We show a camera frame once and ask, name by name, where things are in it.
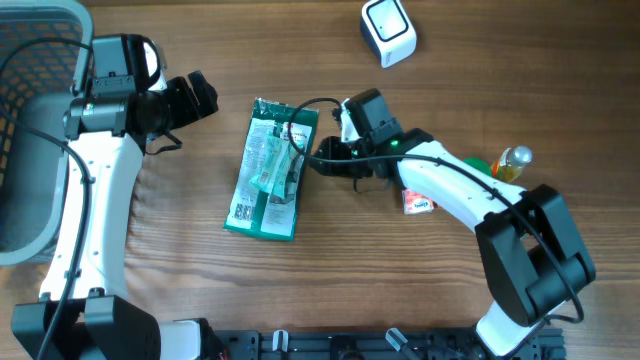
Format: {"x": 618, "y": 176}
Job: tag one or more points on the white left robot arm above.
{"x": 83, "y": 311}

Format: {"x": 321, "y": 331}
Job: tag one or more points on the orange tissue pack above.
{"x": 416, "y": 203}

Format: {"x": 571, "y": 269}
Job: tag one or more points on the green glove package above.
{"x": 255, "y": 213}

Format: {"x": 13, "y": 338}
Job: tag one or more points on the yellow oil bottle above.
{"x": 511, "y": 164}

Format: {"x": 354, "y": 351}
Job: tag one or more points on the grey plastic basket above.
{"x": 44, "y": 66}

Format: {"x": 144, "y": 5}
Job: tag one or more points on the white barcode scanner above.
{"x": 388, "y": 31}

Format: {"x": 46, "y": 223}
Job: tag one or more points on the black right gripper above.
{"x": 340, "y": 169}

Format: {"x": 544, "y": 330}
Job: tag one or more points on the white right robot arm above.
{"x": 534, "y": 258}

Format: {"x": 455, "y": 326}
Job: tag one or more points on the green lid jar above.
{"x": 479, "y": 165}

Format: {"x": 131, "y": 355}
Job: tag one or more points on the light green sachet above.
{"x": 276, "y": 173}

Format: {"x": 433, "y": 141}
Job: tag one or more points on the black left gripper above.
{"x": 191, "y": 108}

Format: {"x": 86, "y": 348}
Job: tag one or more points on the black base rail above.
{"x": 446, "y": 343}

